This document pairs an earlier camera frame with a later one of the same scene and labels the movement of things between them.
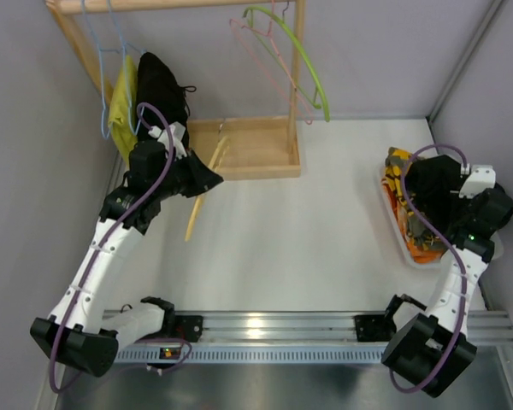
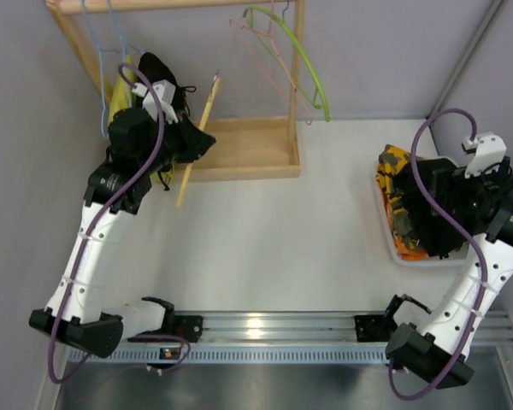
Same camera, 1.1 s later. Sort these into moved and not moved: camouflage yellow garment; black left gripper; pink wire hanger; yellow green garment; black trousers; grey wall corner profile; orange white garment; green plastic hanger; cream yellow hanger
Moved: black left gripper; camouflage yellow garment; cream yellow hanger; orange white garment
Not moved: pink wire hanger; yellow green garment; grey wall corner profile; black trousers; green plastic hanger
